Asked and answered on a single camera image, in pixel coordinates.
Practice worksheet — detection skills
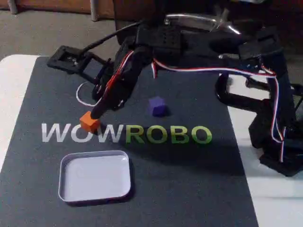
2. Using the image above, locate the thin white cable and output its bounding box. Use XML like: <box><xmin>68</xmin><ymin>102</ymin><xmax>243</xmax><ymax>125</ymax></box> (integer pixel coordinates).
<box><xmin>76</xmin><ymin>81</ymin><xmax>101</xmax><ymax>106</ymax></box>

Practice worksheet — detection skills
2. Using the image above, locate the grey metal table leg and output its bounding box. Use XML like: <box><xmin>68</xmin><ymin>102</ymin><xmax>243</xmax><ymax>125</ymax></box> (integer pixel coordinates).
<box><xmin>8</xmin><ymin>0</ymin><xmax>19</xmax><ymax>14</ymax></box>
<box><xmin>90</xmin><ymin>0</ymin><xmax>100</xmax><ymax>22</ymax></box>

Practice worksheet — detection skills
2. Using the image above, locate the pale lavender metal tray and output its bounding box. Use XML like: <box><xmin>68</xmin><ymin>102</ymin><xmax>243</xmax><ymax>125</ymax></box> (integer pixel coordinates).
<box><xmin>58</xmin><ymin>149</ymin><xmax>133</xmax><ymax>203</ymax></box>

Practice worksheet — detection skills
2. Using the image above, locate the red white servo cable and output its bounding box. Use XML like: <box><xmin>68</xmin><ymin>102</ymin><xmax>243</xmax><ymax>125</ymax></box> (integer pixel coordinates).
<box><xmin>104</xmin><ymin>51</ymin><xmax>286</xmax><ymax>164</ymax></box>

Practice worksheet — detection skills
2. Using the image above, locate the purple cube block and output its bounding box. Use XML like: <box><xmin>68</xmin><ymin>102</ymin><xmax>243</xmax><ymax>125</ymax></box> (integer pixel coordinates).
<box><xmin>147</xmin><ymin>96</ymin><xmax>168</xmax><ymax>117</ymax></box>

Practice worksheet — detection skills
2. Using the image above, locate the black table clamp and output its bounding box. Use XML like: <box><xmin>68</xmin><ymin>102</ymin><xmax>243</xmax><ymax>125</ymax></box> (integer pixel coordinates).
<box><xmin>214</xmin><ymin>72</ymin><xmax>272</xmax><ymax>112</ymax></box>

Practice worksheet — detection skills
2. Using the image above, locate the black camera box mount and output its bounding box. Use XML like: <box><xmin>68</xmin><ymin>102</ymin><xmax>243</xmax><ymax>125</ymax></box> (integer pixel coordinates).
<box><xmin>46</xmin><ymin>45</ymin><xmax>106</xmax><ymax>81</ymax></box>

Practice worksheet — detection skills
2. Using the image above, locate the brown wooden furniture panel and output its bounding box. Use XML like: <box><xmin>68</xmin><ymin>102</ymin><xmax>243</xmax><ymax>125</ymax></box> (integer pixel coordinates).
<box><xmin>0</xmin><ymin>0</ymin><xmax>116</xmax><ymax>21</ymax></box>

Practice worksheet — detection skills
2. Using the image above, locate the chrome office chair base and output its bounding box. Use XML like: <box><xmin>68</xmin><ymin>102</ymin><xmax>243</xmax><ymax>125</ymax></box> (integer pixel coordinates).
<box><xmin>163</xmin><ymin>6</ymin><xmax>243</xmax><ymax>36</ymax></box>

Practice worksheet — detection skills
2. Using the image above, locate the black camera cable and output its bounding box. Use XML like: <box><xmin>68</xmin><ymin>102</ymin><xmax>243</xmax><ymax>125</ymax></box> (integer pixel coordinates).
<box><xmin>80</xmin><ymin>20</ymin><xmax>145</xmax><ymax>54</ymax></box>

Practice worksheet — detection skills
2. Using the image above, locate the black WOWROBO desk mat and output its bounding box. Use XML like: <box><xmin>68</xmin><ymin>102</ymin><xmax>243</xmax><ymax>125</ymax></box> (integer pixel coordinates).
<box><xmin>0</xmin><ymin>56</ymin><xmax>260</xmax><ymax>227</ymax></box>

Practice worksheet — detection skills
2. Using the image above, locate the orange cube block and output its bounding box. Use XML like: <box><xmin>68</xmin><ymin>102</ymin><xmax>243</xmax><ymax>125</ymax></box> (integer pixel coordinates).
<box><xmin>79</xmin><ymin>111</ymin><xmax>100</xmax><ymax>134</ymax></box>

